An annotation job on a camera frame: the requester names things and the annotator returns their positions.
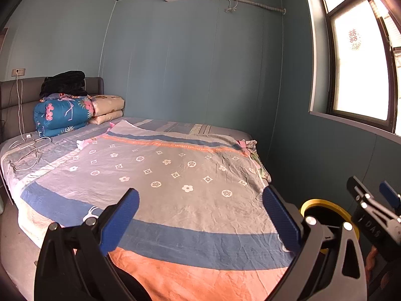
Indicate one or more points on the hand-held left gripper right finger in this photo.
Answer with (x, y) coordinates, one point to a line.
(282, 222)

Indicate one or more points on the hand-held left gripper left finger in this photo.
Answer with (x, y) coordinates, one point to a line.
(120, 222)

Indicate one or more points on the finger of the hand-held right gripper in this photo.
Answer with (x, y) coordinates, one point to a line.
(390, 194)
(365, 199)

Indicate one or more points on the yellow rimmed black trash bin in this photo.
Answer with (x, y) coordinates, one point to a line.
(313, 203)

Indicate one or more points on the person's right hand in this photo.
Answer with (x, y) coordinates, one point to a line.
(372, 260)

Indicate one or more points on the striped flower print bedsheet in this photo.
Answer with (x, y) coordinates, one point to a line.
(175, 194)

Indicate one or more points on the floral cloth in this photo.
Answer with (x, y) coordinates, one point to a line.
(253, 156)

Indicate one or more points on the pink white cloth scrap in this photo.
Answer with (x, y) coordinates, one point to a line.
(83, 144)

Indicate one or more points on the beige folded quilt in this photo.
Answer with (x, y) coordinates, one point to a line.
(106, 108)

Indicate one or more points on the blue floral folded quilt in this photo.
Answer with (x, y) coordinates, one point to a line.
(61, 116)

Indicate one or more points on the window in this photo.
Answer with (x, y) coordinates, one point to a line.
(357, 62)

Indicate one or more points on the black clothing pile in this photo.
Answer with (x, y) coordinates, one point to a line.
(64, 83)

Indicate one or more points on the grey padded headboard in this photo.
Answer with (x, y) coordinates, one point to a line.
(18, 106)

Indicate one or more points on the red window sticker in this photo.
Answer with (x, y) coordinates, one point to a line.
(354, 39)

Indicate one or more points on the white wrapped air conditioner pipe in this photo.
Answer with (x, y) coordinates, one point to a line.
(261, 4)

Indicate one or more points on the wall power socket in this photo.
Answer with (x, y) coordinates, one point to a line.
(18, 72)

